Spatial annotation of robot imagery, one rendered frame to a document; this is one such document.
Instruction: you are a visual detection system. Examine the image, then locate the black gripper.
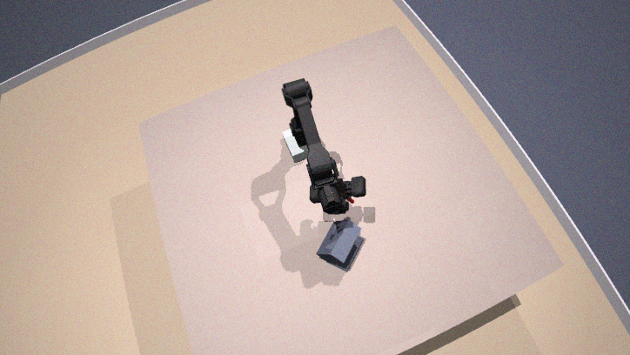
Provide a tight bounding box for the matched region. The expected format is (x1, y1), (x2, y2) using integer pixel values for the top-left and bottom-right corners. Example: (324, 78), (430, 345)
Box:
(310, 176), (366, 204)

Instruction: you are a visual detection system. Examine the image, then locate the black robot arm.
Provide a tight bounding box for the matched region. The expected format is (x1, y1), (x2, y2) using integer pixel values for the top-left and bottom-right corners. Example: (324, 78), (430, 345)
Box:
(282, 78), (349, 215)

